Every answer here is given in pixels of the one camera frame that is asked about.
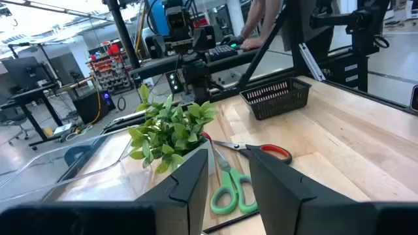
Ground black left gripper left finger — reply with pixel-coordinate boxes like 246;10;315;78
0;148;210;235

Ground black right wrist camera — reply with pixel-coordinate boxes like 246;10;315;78
165;5;193;40

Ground black computer tower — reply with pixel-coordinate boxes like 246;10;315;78
72;87;117;125

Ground red-handled scissors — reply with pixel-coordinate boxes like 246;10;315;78
212;139;293;165

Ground shelf with red bins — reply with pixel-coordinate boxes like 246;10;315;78
86;42;133;95

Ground green plant white pot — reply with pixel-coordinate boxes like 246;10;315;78
127;84;217;177

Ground silver aluminium extrusion piece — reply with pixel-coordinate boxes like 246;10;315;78
298;42;327;82

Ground person's forearm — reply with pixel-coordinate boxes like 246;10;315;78
240;0;266;42
259;0;283;42

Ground grey office chair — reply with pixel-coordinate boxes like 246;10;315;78
0;110;30;146

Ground black equipment stand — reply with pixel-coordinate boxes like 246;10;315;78
309;0;390;93

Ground clear plastic bin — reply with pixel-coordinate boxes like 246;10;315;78
0;127;154;205

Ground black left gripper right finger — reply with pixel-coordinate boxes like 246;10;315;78
249;148;418;235

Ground black computer monitor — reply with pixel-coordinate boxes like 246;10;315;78
1;56;50;89

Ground black overhead rig frame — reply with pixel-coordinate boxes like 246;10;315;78
104;0;327;92

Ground black computer mouse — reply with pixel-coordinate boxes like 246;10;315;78
220;34;246;50

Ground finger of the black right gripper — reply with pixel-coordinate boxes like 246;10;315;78
194;25;216;50
145;34;166;59

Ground person's hand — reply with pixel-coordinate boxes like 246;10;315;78
240;37;266;52

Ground black office desk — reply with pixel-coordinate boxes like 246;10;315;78
0;83;66;151

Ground green-handled scissors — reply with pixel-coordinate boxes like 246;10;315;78
208;146;261;216

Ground black keyboard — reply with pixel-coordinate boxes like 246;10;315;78
205;44;239;63

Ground black mesh basket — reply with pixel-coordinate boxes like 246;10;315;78
239;77;312;121

